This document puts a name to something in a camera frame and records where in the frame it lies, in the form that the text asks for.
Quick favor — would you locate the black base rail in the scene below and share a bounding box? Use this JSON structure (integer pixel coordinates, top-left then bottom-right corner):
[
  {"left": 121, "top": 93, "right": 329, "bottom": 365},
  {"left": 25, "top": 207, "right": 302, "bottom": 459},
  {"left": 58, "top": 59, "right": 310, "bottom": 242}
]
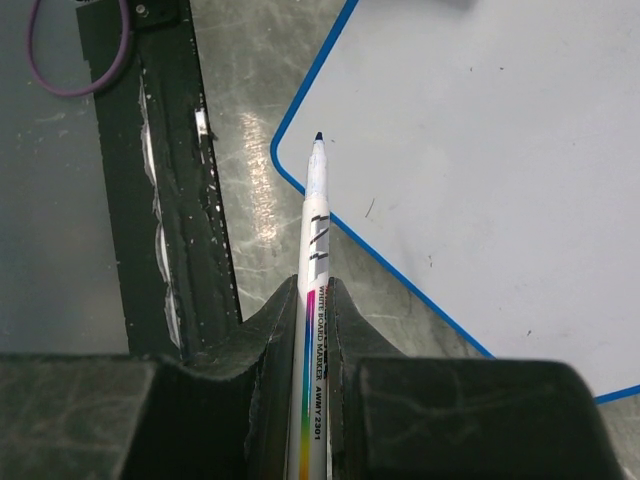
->
[{"left": 93, "top": 1, "right": 241, "bottom": 359}]

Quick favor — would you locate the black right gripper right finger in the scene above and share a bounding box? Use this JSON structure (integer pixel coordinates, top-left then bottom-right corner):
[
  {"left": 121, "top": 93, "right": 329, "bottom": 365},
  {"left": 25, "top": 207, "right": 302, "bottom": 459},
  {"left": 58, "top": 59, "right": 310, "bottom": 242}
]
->
[{"left": 327, "top": 279, "right": 623, "bottom": 479}]

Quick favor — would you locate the blue framed whiteboard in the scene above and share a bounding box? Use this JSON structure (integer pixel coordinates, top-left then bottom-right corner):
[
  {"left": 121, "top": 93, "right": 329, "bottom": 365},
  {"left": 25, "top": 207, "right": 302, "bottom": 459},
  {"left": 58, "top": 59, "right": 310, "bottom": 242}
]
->
[{"left": 271, "top": 1, "right": 639, "bottom": 402}]

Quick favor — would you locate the white whiteboard marker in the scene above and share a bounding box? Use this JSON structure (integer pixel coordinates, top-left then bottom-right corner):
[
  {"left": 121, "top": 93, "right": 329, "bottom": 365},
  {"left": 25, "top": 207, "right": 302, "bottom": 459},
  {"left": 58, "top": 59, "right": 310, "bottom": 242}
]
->
[{"left": 286, "top": 133, "right": 330, "bottom": 479}]

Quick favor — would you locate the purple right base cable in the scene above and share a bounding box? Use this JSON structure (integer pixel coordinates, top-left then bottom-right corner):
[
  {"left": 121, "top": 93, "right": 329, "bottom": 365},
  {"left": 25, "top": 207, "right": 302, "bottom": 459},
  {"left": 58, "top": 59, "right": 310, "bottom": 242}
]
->
[{"left": 27, "top": 0, "right": 134, "bottom": 97}]

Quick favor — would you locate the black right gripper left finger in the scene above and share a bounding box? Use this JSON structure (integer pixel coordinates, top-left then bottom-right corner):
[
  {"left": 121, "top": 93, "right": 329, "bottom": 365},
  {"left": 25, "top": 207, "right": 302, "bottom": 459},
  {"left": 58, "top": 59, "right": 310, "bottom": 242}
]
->
[{"left": 1, "top": 278, "right": 297, "bottom": 479}]

